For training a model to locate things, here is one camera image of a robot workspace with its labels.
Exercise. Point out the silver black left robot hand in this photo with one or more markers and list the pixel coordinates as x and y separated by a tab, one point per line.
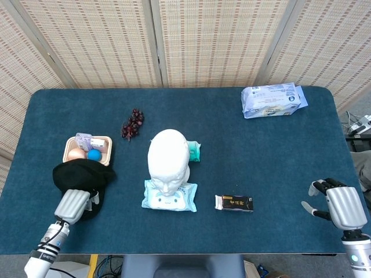
71	205

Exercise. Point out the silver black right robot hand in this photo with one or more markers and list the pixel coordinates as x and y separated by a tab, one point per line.
345	208

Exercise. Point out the black baseball cap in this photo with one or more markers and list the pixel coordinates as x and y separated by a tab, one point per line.
78	176

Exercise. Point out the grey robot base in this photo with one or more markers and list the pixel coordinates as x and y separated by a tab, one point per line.
179	266

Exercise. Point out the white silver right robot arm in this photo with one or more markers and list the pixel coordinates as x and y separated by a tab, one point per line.
358	255

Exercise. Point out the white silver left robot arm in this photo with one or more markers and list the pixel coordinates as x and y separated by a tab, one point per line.
46	249

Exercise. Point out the white foam mannequin head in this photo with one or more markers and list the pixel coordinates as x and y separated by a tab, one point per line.
168	156

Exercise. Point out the peach coloured egg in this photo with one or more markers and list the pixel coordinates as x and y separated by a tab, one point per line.
76	154

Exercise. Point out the blue ball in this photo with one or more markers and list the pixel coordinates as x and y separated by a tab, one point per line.
94	155

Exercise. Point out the beige plastic tray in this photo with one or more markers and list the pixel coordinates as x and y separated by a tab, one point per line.
107	153

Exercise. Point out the clear purple box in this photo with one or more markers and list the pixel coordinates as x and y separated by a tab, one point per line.
82	140

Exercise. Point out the pink white small box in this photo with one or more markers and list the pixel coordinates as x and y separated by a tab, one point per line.
97	143

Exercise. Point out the white power strip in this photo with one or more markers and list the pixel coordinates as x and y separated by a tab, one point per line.
362	123

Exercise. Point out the dark purple grape bunch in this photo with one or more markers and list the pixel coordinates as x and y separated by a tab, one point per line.
131	124

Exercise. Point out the black carton with open flap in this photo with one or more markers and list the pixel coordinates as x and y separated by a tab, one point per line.
237	203

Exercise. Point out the brown cardboard box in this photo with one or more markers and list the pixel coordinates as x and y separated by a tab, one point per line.
250	270

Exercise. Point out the blue cartoon wet wipes pack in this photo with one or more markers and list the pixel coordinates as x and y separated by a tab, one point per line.
188	199

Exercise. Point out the large blue tissue pack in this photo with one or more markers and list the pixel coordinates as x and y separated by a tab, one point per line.
269	101

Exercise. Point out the green wipes pack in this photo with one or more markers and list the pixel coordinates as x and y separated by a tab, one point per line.
194	150

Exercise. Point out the bamboo folding screen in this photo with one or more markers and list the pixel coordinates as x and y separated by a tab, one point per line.
101	43

